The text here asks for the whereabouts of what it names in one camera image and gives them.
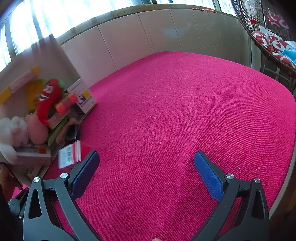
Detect black small object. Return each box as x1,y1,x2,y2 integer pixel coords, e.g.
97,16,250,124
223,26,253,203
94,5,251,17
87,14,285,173
66,124,80,145

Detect white box yellow ends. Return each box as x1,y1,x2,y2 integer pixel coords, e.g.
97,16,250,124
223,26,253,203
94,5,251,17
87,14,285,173
0,65,40,104

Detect tan small box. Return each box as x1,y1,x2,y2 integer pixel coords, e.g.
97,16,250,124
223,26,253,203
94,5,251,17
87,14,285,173
55,118,78,145

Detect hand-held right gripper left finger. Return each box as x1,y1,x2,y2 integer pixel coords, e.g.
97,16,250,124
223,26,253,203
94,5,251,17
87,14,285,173
23,150,101,241

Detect blue cloth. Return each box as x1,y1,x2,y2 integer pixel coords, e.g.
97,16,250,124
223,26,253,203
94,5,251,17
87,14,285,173
282,47,296,66

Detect white plush toy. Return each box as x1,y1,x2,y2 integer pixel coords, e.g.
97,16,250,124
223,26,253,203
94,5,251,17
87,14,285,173
0,116,29,163

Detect white tray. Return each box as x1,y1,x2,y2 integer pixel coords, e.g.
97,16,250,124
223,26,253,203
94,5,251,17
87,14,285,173
0,34,97,182

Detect red white patterned seat cushion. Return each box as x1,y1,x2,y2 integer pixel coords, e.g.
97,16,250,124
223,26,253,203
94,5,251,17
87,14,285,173
251,30,296,69

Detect red green round packet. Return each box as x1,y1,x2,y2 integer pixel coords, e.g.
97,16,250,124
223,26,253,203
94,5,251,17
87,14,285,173
37,79,66,127

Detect pink small box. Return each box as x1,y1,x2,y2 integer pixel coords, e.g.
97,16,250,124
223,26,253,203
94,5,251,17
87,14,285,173
47,111,70,130

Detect green snack packet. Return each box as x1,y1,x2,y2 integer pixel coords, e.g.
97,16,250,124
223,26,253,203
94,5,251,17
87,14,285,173
47,117,70,147

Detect window with grille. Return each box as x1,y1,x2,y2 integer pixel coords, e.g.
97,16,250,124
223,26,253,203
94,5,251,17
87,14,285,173
0,0,237,70

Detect orange cloth strip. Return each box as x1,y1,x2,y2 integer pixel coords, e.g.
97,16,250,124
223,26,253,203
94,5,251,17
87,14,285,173
191,7,218,13

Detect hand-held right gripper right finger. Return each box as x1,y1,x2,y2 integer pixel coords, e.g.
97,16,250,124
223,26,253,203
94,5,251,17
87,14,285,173
192,151,270,241

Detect white box blue yellow logo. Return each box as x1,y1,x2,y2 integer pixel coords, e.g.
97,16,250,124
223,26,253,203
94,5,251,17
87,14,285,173
67,78,97,114

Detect white blue red box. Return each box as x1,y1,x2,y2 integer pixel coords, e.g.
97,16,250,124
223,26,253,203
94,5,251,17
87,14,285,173
58,141,82,169

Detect black cable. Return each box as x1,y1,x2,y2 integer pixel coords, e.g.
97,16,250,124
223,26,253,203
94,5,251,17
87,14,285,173
0,162,23,191

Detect peach plush toy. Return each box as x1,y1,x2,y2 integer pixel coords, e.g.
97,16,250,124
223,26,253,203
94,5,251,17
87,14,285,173
25,113,49,145

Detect red white patterned back cushion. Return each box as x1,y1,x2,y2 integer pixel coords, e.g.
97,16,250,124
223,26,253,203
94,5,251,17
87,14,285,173
265,8,291,35

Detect yellow green box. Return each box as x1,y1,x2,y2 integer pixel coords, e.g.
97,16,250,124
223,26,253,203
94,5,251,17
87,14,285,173
26,79,47,112

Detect pink mat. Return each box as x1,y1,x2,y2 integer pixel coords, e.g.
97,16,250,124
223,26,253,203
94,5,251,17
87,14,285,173
14,51,296,241

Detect white box red label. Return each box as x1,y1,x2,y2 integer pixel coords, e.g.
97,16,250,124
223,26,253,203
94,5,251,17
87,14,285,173
15,143,52,165

